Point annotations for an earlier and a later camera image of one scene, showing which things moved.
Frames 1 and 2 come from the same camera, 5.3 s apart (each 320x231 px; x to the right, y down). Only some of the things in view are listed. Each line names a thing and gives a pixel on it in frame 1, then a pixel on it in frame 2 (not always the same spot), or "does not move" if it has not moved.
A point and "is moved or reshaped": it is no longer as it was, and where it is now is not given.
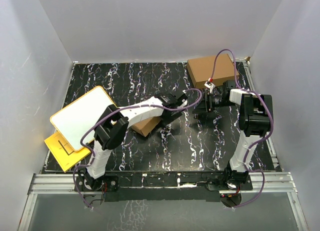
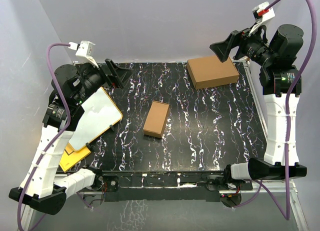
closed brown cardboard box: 200,69 does not move
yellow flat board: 65,156 does not move
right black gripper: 206,106 to 223,48
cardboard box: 144,127 is moved or reshaped
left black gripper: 167,119 to 120,74
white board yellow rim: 76,119 does not move
